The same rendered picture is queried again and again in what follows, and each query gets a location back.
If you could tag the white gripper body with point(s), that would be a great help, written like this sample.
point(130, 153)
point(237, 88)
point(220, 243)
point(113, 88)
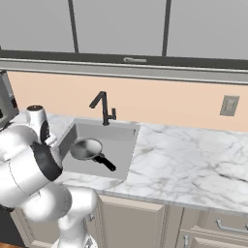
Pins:
point(50, 140)

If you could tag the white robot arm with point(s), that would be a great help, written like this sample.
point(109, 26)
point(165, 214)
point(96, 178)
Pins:
point(22, 174)

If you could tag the grey sink basin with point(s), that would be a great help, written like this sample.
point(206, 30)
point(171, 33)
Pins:
point(106, 145)

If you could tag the black tap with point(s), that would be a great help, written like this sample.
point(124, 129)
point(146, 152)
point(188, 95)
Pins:
point(105, 113)

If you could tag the grey microwave oven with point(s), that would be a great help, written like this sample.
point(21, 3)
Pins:
point(6, 97)

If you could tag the beige cupboard door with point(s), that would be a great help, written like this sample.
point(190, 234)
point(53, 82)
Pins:
point(40, 231)
point(132, 223)
point(210, 242)

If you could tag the black appliance front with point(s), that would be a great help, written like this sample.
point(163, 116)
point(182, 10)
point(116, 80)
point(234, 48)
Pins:
point(8, 226)

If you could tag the grey window latch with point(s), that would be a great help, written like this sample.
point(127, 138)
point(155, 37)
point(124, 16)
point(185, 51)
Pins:
point(135, 60)

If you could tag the grey framed window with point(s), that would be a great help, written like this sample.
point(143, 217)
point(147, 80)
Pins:
point(122, 29)

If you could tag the beige drawer front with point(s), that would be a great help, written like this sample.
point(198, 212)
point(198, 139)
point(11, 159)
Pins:
point(210, 218)

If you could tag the grey wall socket plate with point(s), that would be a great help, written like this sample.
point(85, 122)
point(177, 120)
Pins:
point(229, 105)

